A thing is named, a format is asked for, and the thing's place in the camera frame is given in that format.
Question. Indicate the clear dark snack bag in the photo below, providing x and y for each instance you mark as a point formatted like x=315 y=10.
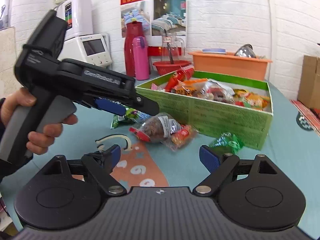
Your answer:
x=164 y=129

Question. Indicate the orange plastic basin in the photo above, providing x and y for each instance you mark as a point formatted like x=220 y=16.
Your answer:
x=229 y=64

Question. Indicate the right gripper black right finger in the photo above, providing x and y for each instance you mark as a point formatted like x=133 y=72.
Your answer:
x=221 y=168

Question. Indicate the bedding poster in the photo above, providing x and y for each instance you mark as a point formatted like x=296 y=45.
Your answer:
x=156 y=16

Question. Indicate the dark red thermos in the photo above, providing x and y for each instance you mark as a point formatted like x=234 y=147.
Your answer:
x=134 y=29

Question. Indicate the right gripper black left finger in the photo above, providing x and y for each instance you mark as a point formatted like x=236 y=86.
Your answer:
x=99 y=166

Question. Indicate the orange snack packet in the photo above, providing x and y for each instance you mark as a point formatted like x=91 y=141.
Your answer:
x=190 y=87

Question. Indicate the white screen appliance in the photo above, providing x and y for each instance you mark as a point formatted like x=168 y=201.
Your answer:
x=90 y=49

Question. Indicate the yellow snack packet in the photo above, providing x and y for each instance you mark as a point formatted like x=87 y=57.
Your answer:
x=251 y=100

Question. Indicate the red snack packet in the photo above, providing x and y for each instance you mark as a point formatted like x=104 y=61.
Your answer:
x=184 y=73

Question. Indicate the glass pitcher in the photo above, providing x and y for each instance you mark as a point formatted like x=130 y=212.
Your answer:
x=173 y=48

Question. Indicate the small green candy packet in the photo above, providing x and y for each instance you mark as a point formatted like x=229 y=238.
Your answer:
x=227 y=143

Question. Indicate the white water purifier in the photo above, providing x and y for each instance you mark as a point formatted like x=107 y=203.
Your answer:
x=78 y=15

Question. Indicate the steel bowl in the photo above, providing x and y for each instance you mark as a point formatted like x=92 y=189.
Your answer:
x=245 y=51

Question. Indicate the green snack packet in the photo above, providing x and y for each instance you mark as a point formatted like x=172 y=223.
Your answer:
x=131 y=116

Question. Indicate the person's left hand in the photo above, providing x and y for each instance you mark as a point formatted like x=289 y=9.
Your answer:
x=38 y=142

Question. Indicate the cardboard box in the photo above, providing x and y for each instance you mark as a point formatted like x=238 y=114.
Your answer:
x=309 y=90

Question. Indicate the green snack box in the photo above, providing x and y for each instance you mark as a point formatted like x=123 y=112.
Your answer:
x=212 y=118

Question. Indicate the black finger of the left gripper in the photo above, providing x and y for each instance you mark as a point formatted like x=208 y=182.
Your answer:
x=110 y=106

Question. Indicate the red plastic bowl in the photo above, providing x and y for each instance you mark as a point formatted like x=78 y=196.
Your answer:
x=165 y=67

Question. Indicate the pink thermos bottle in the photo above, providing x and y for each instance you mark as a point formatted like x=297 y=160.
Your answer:
x=141 y=59

